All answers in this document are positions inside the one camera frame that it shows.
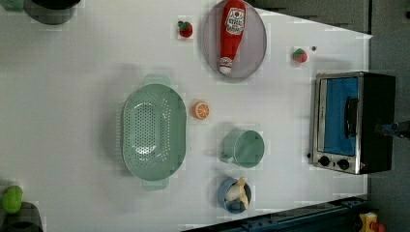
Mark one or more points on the green perforated colander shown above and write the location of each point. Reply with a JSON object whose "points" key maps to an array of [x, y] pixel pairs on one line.
{"points": [[154, 121]]}

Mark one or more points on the green mug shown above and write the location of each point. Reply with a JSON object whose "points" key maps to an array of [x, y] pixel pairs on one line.
{"points": [[243, 147]]}

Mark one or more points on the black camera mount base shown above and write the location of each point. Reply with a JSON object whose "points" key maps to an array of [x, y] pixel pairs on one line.
{"points": [[27, 219]]}

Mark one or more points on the green toy fruit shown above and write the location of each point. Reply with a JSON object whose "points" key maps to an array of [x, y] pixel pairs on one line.
{"points": [[12, 199]]}

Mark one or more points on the red ketchup bottle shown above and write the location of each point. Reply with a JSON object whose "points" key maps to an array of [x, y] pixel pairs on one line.
{"points": [[231, 32]]}

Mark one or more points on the yellow red emergency button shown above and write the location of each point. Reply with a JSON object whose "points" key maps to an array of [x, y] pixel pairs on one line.
{"points": [[371, 224]]}

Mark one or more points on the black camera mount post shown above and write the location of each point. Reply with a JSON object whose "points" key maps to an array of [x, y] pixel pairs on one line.
{"points": [[51, 12]]}

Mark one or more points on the grey round plate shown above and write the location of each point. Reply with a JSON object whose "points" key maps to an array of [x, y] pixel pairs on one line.
{"points": [[251, 51]]}

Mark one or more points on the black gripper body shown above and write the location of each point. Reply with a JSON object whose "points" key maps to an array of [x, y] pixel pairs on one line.
{"points": [[401, 129]]}

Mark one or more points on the red toy strawberry near oven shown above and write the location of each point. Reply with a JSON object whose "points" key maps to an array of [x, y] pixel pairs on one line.
{"points": [[299, 55]]}

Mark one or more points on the silver black toaster oven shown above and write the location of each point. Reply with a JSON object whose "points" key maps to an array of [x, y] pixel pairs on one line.
{"points": [[350, 110]]}

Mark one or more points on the orange slice toy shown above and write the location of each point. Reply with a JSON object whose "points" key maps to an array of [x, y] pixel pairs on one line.
{"points": [[201, 110]]}

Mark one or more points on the blue bowl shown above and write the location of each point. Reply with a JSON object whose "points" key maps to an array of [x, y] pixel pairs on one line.
{"points": [[233, 207]]}

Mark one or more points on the blue metal frame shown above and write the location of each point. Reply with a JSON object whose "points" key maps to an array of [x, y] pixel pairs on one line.
{"points": [[335, 216]]}

